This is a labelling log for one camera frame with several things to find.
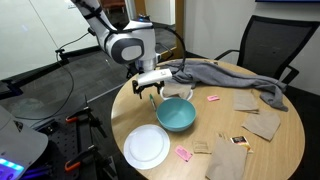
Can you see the black office chair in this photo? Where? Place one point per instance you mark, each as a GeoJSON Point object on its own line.
{"type": "Point", "coordinates": [273, 43]}

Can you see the white wall switch plate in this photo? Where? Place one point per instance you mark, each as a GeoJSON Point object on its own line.
{"type": "Point", "coordinates": [71, 5]}

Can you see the grey device with blue lights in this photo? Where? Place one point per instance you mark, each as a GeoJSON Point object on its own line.
{"type": "Point", "coordinates": [20, 143]}

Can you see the grey cloth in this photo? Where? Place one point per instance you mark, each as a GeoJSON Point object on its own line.
{"type": "Point", "coordinates": [216, 76]}

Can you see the white bowl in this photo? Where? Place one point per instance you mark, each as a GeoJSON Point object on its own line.
{"type": "Point", "coordinates": [190, 95]}

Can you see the pink sugar packet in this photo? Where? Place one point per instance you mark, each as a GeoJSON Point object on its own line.
{"type": "Point", "coordinates": [213, 98]}
{"type": "Point", "coordinates": [183, 153]}

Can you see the wooden door frame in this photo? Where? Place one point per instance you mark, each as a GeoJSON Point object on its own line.
{"type": "Point", "coordinates": [180, 20]}

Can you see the orange black tea packet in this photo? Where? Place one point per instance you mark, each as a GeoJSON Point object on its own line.
{"type": "Point", "coordinates": [239, 140]}

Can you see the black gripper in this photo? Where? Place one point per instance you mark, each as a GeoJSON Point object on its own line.
{"type": "Point", "coordinates": [150, 85]}

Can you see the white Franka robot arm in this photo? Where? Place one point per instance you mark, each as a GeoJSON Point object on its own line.
{"type": "Point", "coordinates": [110, 36]}

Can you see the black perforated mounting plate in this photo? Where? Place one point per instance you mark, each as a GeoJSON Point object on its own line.
{"type": "Point", "coordinates": [60, 143]}

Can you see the small brown paper packet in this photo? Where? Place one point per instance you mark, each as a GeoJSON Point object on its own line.
{"type": "Point", "coordinates": [201, 147]}

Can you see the crumpled brown paper napkin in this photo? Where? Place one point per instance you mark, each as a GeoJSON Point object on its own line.
{"type": "Point", "coordinates": [176, 90]}

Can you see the green capped marker pen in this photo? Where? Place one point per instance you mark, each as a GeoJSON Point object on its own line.
{"type": "Point", "coordinates": [152, 102]}

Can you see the white round plate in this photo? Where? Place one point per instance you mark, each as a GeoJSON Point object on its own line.
{"type": "Point", "coordinates": [146, 146]}

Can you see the teal bowl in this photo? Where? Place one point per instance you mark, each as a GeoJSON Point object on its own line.
{"type": "Point", "coordinates": [176, 115]}

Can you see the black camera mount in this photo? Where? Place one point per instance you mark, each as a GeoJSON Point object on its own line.
{"type": "Point", "coordinates": [61, 55]}

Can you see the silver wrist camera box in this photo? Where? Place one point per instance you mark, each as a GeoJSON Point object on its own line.
{"type": "Point", "coordinates": [153, 77]}

